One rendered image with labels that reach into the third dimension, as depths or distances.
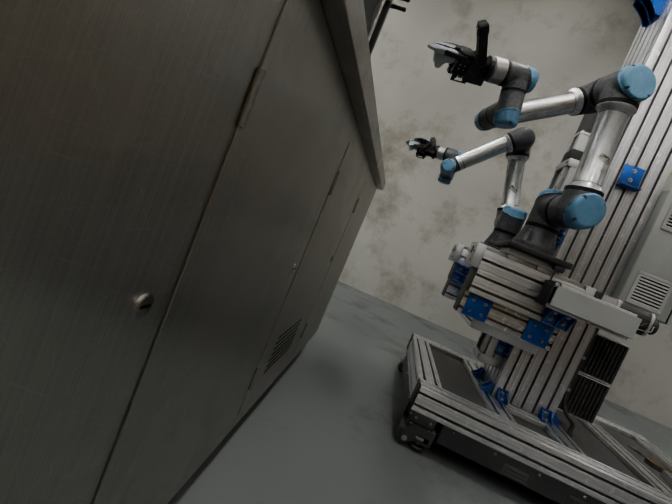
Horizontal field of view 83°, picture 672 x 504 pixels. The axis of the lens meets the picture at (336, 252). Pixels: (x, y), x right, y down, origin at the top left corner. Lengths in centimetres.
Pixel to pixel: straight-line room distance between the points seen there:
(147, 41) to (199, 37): 5
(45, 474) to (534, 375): 165
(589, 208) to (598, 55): 386
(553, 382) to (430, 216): 289
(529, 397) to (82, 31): 178
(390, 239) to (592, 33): 298
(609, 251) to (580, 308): 44
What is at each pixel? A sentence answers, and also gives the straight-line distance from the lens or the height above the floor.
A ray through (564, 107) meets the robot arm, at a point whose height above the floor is 131.
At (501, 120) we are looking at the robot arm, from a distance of 137.
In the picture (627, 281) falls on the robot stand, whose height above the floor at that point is 86.
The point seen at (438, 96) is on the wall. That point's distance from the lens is 471.
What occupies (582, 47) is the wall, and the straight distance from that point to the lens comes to 521.
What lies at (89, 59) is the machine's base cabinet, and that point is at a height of 67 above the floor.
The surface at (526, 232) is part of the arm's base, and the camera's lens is 155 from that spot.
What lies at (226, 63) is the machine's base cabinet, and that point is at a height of 73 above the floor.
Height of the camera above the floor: 65
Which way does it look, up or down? 4 degrees down
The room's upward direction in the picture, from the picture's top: 23 degrees clockwise
